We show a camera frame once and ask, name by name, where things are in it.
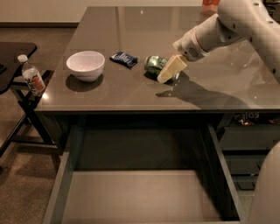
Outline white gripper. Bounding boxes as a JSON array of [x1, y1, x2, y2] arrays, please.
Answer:
[[157, 28, 208, 83]]

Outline green soda can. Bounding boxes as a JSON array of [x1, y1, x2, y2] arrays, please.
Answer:
[[144, 55, 179, 83]]

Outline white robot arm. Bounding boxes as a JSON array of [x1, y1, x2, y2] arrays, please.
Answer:
[[157, 0, 280, 224]]

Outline open grey top drawer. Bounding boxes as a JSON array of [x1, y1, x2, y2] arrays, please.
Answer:
[[43, 122, 246, 224]]

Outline blue snack packet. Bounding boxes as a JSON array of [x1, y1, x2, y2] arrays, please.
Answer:
[[109, 52, 138, 68]]

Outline orange paper bag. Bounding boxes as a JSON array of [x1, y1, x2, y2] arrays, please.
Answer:
[[200, 0, 220, 13]]

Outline white ceramic bowl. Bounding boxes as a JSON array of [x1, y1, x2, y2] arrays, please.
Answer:
[[66, 51, 105, 82]]

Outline lower dark drawers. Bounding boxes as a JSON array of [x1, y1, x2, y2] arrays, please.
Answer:
[[217, 112, 280, 191]]

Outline plastic water bottle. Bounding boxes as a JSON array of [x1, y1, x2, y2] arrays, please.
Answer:
[[17, 54, 46, 96]]

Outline black side table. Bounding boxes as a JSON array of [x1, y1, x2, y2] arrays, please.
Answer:
[[0, 42, 62, 157]]

